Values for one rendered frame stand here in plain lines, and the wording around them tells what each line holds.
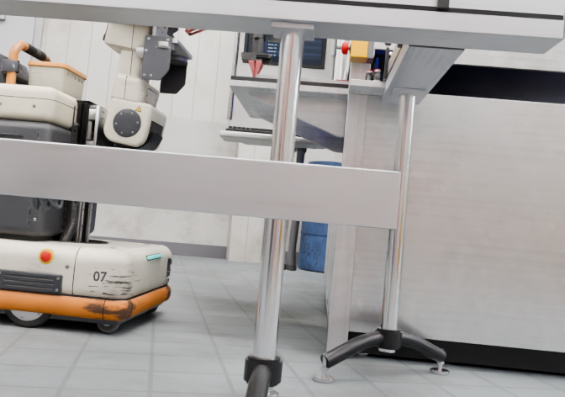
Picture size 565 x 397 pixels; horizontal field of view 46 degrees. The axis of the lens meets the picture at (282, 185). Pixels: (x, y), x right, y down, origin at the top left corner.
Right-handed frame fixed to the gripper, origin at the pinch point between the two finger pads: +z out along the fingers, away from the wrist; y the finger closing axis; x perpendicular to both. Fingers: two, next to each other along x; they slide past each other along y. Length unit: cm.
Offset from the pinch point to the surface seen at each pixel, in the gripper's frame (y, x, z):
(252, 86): 0.7, -10.9, 4.0
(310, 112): 20.4, -2.4, 10.1
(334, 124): 28.8, -2.4, 13.7
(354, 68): 34.0, -12.2, -3.7
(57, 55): -228, 366, -85
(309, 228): 17, 350, 57
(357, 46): 34.3, -21.2, -8.7
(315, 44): 18, 90, -37
